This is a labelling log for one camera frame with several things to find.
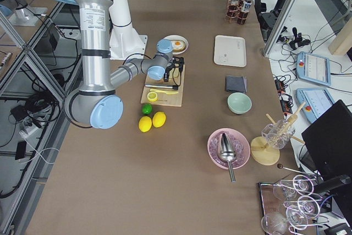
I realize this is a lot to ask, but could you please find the green lime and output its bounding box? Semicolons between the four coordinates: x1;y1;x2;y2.
141;103;152;115

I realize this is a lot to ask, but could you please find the tea bottle front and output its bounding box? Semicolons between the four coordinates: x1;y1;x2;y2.
237;0;252;25

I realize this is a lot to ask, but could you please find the teach pendant upper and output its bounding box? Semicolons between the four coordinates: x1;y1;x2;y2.
296;52;331;86

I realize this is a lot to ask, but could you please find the half lemon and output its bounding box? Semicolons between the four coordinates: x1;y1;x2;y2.
147;91;158;102

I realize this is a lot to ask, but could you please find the wine glass lower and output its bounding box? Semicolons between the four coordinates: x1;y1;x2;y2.
261;212;292;234

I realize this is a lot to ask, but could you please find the black laptop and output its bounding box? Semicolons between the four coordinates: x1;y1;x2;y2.
301;100;351;179

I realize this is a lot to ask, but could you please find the copper wire bottle rack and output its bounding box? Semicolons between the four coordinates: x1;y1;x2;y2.
225;0;252;25

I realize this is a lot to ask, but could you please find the white round plate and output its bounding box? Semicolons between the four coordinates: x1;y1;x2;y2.
164;35;189;55

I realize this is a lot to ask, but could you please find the cream rabbit tray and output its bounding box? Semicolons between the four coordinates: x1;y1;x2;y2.
213;35;246;68

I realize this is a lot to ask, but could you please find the wine glass middle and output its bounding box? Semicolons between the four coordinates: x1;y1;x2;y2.
283;195;329;231

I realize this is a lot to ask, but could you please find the wine glass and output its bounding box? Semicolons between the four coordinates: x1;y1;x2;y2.
261;212;292;234
273;174;314;201
283;195;329;231

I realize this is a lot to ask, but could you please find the yellow lemon near lime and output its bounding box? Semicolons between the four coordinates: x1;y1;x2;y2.
138;116;152;133

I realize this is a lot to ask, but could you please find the green bowl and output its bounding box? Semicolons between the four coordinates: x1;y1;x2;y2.
227;92;252;114

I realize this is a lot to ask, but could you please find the wine glass upper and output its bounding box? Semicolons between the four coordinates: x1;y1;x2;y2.
273;174;314;201

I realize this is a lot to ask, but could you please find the tea bottle back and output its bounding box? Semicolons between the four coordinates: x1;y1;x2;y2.
226;0;240;18

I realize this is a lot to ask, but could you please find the yellow plastic knife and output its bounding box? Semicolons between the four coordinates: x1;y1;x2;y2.
150;88;179;95

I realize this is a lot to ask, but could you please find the grey folded cloth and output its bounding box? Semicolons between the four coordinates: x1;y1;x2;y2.
225;75;247;93

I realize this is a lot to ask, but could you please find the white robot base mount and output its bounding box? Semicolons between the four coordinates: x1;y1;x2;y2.
109;0;147;60

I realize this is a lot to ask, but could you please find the steel ice scoop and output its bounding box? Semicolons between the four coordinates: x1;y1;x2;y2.
217;133;236;183

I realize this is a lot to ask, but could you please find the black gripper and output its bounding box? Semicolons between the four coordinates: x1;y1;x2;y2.
163;57;184;82

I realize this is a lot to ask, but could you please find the wooden cutting board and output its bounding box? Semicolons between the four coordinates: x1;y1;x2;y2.
140;72;184;107

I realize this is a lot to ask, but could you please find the pink bowl with ice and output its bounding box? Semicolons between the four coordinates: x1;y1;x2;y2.
207;128;250;169

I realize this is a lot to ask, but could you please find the teach pendant lower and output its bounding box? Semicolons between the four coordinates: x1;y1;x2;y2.
295;88;335;123

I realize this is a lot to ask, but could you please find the black glass tray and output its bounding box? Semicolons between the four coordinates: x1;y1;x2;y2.
258;182;322;234

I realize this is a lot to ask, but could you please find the yellow lemon far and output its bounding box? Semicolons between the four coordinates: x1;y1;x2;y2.
152;111;167;128

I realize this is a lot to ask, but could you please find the wooden mug tree stand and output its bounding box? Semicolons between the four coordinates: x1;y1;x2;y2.
250;102;305;166

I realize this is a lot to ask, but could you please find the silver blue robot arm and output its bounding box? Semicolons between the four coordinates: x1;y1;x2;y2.
1;0;38;26
56;0;173;129

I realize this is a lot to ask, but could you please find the fried egg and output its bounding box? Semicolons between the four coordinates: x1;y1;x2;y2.
171;40;185;50

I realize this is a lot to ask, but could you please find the teach pendant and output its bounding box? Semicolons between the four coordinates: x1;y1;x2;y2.
296;52;331;86
295;88;335;123

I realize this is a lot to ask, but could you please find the glass mug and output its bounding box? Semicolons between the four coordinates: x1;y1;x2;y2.
262;119;295;149

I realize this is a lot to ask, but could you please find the aluminium frame post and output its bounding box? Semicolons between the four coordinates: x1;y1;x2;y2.
263;0;320;58

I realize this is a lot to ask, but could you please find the tea bottle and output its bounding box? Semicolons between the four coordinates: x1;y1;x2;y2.
226;0;240;18
237;0;252;25

